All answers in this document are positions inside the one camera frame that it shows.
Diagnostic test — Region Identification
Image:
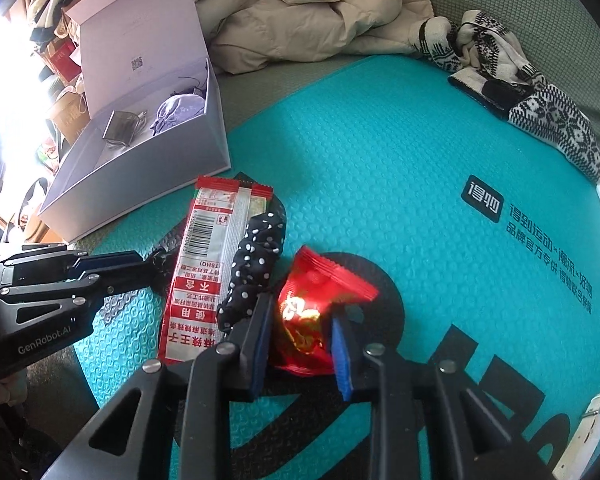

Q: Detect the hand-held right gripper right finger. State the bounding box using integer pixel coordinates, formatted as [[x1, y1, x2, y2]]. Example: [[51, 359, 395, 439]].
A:
[[330, 307, 556, 480]]

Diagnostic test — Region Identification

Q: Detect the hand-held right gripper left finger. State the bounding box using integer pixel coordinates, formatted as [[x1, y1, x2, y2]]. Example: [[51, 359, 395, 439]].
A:
[[67, 292, 276, 480]]

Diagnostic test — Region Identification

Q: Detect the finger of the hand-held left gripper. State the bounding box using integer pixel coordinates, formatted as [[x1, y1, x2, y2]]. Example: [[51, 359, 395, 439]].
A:
[[0, 265, 156, 328], [0, 242, 148, 281]]

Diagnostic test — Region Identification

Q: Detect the black hair scrunchie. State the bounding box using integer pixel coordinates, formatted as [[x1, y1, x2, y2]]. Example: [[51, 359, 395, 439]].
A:
[[145, 247, 178, 293]]

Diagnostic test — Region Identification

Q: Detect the white gift box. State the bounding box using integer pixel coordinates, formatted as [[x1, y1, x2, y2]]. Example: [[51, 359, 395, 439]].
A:
[[37, 0, 232, 243]]

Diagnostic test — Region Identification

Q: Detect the bright red candy packet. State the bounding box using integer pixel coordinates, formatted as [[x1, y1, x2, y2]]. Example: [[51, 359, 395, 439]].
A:
[[272, 245, 381, 377]]

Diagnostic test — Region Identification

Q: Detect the red white snack packet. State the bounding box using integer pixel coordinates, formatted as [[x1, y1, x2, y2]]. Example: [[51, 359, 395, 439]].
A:
[[157, 175, 275, 365]]

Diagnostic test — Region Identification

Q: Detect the black polka dot hair tie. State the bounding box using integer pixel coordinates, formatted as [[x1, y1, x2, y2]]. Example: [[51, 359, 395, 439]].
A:
[[216, 211, 287, 333]]

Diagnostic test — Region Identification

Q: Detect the lavender drawstring pouch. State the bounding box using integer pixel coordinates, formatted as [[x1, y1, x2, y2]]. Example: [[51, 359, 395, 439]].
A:
[[149, 92, 206, 137]]

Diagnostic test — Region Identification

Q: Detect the brown plush cushion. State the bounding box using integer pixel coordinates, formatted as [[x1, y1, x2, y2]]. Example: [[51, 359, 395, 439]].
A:
[[10, 345, 101, 461]]

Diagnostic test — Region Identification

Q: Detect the brown paper bag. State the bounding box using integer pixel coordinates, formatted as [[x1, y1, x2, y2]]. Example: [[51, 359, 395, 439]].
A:
[[47, 85, 88, 146]]

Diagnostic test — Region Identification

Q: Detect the teal bubble mailer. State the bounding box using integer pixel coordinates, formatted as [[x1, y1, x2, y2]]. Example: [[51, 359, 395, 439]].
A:
[[72, 55, 600, 480]]

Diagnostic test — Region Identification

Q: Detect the red paper bag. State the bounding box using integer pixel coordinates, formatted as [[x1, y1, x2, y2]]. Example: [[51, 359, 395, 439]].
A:
[[47, 42, 81, 81]]

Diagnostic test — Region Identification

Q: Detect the white handbag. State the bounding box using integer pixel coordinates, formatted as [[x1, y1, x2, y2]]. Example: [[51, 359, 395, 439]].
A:
[[552, 382, 600, 480]]

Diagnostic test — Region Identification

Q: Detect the beige padded jacket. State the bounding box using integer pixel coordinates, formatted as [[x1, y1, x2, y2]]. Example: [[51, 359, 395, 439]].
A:
[[190, 0, 433, 75]]

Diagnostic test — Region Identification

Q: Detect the black white patterned knit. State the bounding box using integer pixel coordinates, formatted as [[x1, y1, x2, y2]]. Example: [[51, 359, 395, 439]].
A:
[[411, 9, 600, 183]]

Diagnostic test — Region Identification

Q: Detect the green sofa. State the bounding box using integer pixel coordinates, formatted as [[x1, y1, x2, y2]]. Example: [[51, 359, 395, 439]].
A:
[[72, 0, 600, 251]]

